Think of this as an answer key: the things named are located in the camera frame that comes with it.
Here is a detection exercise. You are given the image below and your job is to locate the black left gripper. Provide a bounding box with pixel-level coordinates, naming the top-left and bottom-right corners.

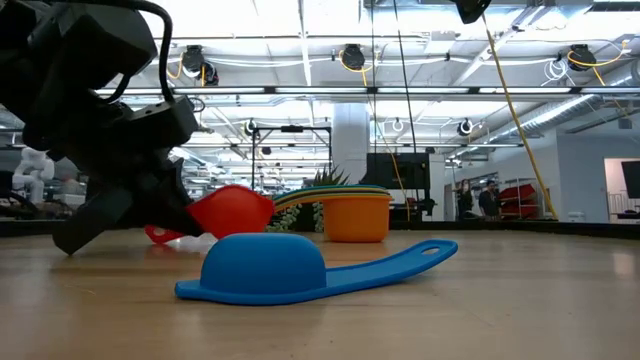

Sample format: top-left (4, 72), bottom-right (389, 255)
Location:
top-left (24, 114), bottom-right (205, 256)

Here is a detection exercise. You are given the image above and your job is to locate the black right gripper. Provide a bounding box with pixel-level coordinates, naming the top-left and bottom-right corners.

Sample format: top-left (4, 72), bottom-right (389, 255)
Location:
top-left (452, 0), bottom-right (493, 25)

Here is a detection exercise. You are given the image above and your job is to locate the red plastic measuring cup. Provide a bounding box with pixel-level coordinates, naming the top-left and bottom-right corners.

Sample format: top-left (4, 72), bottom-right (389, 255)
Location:
top-left (144, 184), bottom-right (275, 245)

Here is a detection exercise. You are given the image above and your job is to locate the blue plastic measuring cup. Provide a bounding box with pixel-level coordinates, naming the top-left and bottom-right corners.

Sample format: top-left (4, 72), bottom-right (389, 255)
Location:
top-left (174, 232), bottom-right (459, 307)

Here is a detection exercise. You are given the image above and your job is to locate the yellow plastic measuring cup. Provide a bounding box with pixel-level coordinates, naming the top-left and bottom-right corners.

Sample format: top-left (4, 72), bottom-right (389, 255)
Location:
top-left (272, 186), bottom-right (393, 211)

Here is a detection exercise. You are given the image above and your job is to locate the orange plastic measuring cup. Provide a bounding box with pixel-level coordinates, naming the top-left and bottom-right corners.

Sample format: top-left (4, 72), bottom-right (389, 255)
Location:
top-left (272, 193), bottom-right (394, 244)

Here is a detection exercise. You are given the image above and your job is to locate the green succulent plant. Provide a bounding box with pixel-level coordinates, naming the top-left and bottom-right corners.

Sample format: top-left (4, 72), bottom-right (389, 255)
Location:
top-left (264, 166), bottom-right (351, 234)

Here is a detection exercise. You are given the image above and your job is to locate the shelf with red bins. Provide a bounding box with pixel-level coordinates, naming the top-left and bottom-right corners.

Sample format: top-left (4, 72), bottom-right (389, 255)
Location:
top-left (499, 183), bottom-right (541, 219)

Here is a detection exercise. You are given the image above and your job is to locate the person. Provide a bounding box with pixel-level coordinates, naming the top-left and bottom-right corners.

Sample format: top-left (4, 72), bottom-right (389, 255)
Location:
top-left (457, 178), bottom-right (476, 220)
top-left (478, 179), bottom-right (501, 219)

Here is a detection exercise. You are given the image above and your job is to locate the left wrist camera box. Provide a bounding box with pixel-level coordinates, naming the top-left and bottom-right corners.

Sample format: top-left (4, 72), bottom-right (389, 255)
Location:
top-left (124, 96), bottom-right (200, 147)

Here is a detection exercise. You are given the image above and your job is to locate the black hanging cable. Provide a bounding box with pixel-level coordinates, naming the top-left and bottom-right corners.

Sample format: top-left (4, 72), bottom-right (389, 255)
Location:
top-left (392, 0), bottom-right (419, 154)

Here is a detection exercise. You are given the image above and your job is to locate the black ceiling cable reel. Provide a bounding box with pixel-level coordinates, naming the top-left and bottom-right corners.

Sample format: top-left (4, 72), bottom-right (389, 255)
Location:
top-left (341, 43), bottom-right (366, 71)
top-left (568, 43), bottom-right (597, 72)
top-left (180, 44), bottom-right (220, 86)

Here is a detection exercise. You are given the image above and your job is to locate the black metal stand frame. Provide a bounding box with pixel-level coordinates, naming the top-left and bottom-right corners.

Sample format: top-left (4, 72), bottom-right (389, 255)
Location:
top-left (251, 124), bottom-right (333, 194)

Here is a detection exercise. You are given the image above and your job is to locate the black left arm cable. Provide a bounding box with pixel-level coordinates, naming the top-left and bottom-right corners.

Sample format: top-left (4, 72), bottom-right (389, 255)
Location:
top-left (117, 0), bottom-right (175, 104)

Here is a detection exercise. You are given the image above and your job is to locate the yellow hanging cable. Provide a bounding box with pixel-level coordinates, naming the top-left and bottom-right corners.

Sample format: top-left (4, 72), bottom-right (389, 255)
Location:
top-left (479, 12), bottom-right (560, 220)

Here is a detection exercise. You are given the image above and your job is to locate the dark wall screen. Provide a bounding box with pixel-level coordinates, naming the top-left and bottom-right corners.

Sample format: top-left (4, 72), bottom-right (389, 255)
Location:
top-left (621, 159), bottom-right (640, 200)

